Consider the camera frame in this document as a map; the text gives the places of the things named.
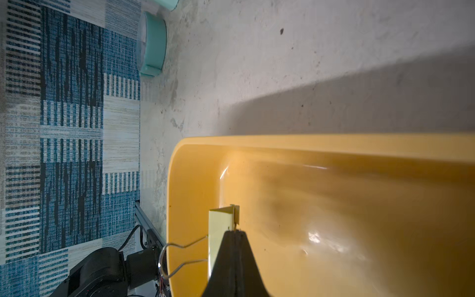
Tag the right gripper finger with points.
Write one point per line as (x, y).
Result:
(235, 273)

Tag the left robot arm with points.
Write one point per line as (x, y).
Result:
(108, 273)

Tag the yellow storage tray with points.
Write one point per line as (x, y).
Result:
(356, 215)

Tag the green round clock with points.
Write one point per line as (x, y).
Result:
(151, 45)

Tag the green pen cup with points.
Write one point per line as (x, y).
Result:
(170, 5)

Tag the yellow binder clip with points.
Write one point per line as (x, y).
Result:
(221, 221)

